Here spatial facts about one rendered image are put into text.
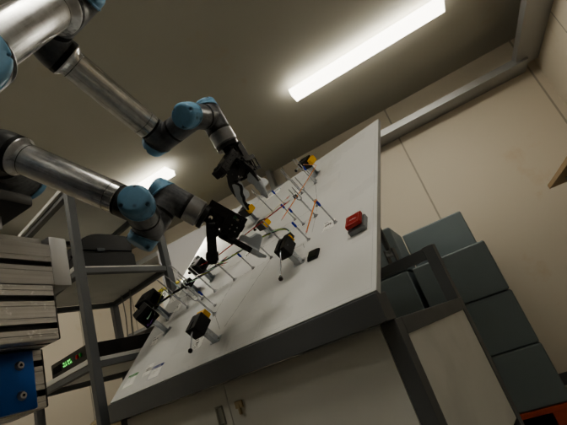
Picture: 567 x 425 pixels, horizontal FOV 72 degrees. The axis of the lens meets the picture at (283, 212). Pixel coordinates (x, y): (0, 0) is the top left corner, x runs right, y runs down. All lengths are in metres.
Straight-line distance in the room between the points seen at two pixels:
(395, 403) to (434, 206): 2.90
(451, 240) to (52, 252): 2.64
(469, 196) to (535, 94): 1.01
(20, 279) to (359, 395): 0.73
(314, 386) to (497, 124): 3.24
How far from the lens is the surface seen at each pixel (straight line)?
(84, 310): 1.86
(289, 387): 1.13
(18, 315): 0.71
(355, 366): 1.01
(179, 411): 1.48
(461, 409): 1.12
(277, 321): 1.11
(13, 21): 0.87
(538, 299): 3.69
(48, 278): 0.76
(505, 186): 3.79
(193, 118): 1.14
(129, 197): 0.93
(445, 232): 3.04
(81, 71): 1.16
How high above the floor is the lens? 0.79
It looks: 20 degrees up
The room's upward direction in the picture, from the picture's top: 20 degrees counter-clockwise
